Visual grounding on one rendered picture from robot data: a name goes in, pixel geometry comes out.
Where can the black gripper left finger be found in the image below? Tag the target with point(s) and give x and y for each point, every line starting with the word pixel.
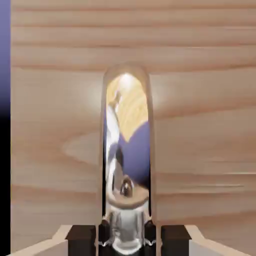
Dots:
pixel 80 240

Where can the light wood cabinet door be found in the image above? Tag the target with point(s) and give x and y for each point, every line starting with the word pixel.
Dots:
pixel 200 120

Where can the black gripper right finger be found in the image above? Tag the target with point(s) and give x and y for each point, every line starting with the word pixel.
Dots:
pixel 176 240

